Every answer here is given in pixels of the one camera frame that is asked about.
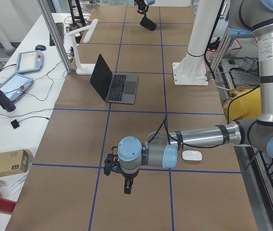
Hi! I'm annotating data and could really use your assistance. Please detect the aluminium frame post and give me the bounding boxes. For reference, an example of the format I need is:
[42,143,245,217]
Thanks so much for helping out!
[37,0,72,74]

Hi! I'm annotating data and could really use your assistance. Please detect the lower blue teach pendant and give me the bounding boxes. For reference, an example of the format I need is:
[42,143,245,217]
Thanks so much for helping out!
[0,73,33,102]

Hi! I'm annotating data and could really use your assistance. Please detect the black camera cable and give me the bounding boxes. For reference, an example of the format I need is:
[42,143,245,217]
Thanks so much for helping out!
[148,114,226,148]

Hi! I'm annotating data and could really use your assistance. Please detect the black mouse pad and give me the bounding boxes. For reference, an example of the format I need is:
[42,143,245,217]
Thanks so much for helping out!
[140,16,156,31]

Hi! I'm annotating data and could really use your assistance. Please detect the grey laptop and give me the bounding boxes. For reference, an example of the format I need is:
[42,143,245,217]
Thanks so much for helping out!
[90,55,138,104]

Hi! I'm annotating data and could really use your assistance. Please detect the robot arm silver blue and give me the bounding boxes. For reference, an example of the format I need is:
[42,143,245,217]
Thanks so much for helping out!
[135,0,155,15]
[104,0,273,194]

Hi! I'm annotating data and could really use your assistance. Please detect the black desk mouse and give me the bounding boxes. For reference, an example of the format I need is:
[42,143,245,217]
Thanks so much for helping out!
[35,44,46,51]

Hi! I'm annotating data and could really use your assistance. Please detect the white desk lamp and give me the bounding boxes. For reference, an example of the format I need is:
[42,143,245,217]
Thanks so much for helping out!
[67,18,99,75]

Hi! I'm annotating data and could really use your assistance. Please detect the cardboard box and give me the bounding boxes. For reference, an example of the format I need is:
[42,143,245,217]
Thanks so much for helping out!
[0,150,33,177]

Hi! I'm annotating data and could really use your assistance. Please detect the black keyboard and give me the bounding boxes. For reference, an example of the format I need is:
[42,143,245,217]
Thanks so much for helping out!
[49,22,65,47]

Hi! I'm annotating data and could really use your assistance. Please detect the small black square device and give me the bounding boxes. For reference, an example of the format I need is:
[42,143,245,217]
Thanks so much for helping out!
[11,119,20,129]

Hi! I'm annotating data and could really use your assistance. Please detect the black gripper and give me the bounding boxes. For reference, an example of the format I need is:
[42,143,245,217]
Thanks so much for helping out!
[136,0,149,14]
[121,168,139,194]

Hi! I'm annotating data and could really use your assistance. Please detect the person in yellow shirt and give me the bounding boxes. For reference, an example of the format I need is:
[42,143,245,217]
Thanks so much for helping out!
[221,87,261,122]

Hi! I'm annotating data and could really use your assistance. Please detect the white computer mouse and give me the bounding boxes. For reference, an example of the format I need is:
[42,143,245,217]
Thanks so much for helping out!
[182,150,203,161]

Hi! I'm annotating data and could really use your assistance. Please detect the black water bottle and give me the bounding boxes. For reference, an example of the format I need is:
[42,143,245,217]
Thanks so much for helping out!
[0,90,16,112]

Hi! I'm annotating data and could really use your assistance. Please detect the green handled screwdriver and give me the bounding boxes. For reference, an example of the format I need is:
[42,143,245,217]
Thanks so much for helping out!
[217,86,239,97]

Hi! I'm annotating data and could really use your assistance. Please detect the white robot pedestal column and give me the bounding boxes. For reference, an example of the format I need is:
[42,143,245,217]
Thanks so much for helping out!
[172,0,223,86]

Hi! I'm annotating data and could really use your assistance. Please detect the upper blue teach pendant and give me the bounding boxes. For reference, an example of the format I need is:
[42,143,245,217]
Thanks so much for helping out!
[15,51,43,74]

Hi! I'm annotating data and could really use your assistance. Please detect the blue teach pendant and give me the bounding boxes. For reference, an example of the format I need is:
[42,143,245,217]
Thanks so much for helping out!
[0,73,33,102]
[15,51,43,74]

